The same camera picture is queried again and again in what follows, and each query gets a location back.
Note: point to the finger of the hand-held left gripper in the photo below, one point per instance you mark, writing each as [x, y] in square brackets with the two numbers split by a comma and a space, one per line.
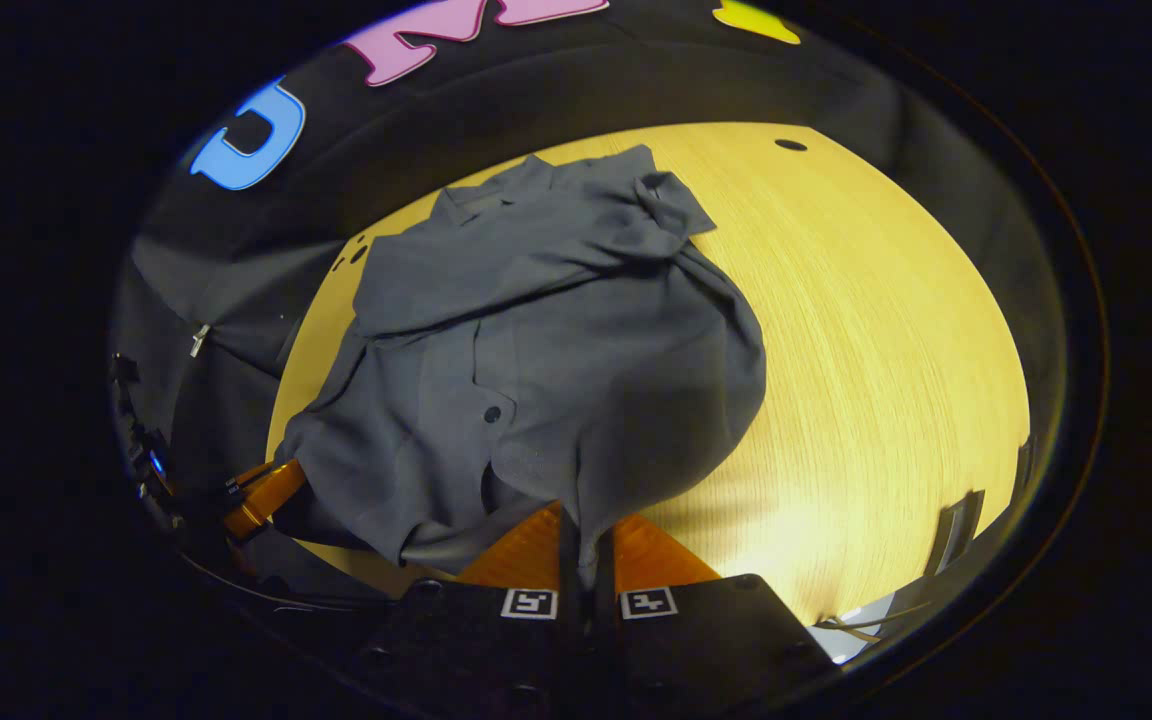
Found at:
[261, 497]

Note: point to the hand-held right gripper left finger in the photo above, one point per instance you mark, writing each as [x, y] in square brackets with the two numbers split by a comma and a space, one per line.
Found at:
[569, 575]

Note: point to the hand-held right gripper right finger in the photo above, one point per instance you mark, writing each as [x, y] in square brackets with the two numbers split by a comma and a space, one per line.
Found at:
[604, 580]

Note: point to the grey polo shirt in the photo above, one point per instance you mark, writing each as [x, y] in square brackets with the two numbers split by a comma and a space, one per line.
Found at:
[556, 350]

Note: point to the small white clip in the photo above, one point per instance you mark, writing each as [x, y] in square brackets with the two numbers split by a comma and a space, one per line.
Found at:
[199, 340]

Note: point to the black backdrop cloth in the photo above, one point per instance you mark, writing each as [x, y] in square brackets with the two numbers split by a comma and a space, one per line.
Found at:
[436, 120]

